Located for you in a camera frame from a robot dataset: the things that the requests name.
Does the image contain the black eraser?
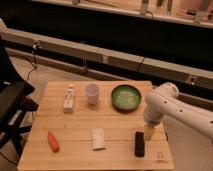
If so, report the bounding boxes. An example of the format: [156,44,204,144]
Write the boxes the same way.
[135,132,145,157]

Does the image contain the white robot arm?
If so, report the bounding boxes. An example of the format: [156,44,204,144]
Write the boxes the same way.
[144,82,213,140]

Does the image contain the green bowl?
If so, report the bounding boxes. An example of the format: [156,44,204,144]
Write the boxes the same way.
[111,84,142,111]

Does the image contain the translucent plastic cup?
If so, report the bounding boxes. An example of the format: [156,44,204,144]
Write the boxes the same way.
[85,84,100,105]

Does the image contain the small white bottle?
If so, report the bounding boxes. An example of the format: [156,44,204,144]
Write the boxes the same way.
[63,84,75,113]

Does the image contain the orange carrot toy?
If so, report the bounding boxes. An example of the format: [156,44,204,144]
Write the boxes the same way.
[47,132,60,152]

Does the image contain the black chair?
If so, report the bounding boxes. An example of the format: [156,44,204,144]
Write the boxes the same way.
[0,37,38,156]

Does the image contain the black cable on left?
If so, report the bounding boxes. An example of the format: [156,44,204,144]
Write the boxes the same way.
[25,41,40,82]

